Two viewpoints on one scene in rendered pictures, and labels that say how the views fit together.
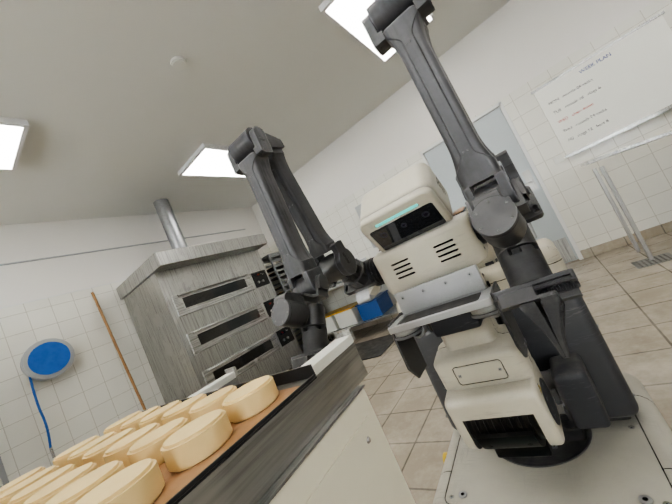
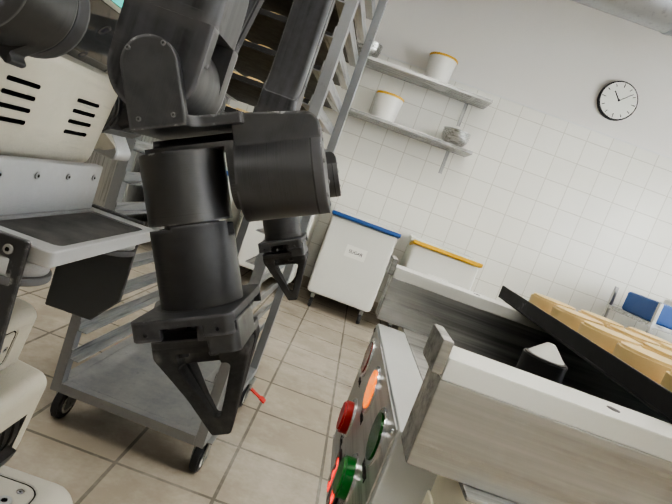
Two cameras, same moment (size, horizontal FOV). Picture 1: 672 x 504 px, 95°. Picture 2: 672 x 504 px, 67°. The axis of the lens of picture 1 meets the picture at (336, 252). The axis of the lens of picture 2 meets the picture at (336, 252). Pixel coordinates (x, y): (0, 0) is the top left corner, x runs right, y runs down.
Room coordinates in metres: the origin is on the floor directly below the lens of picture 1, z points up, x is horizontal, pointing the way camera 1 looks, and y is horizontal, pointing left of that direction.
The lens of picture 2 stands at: (0.81, 0.47, 0.96)
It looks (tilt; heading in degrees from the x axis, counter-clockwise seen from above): 7 degrees down; 237
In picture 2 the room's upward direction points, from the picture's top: 20 degrees clockwise
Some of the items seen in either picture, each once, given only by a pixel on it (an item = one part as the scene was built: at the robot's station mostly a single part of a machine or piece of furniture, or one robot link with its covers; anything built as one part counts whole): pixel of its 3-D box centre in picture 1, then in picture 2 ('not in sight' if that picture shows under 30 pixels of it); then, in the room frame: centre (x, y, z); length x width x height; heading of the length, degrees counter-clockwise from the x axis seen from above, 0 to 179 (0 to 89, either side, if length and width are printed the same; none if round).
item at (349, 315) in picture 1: (352, 313); not in sight; (4.94, 0.17, 0.36); 0.46 x 0.38 x 0.26; 146
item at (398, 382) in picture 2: not in sight; (372, 441); (0.52, 0.17, 0.77); 0.24 x 0.04 x 0.14; 58
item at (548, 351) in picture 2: not in sight; (548, 350); (0.47, 0.26, 0.90); 0.03 x 0.03 x 0.01
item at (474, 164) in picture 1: (442, 103); (309, 15); (0.51, -0.27, 1.18); 0.11 x 0.06 x 0.43; 58
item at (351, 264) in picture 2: not in sight; (351, 264); (-1.54, -2.85, 0.39); 0.64 x 0.54 x 0.77; 55
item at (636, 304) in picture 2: not in sight; (656, 312); (-3.36, -1.44, 0.87); 0.40 x 0.30 x 0.16; 59
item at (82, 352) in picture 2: not in sight; (129, 328); (0.38, -1.28, 0.24); 0.64 x 0.03 x 0.03; 54
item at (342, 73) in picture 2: not in sight; (339, 63); (0.06, -1.05, 1.32); 0.64 x 0.03 x 0.03; 54
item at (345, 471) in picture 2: not in sight; (348, 478); (0.56, 0.21, 0.76); 0.03 x 0.02 x 0.03; 58
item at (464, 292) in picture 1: (449, 322); (38, 254); (0.77, -0.18, 0.77); 0.28 x 0.16 x 0.22; 58
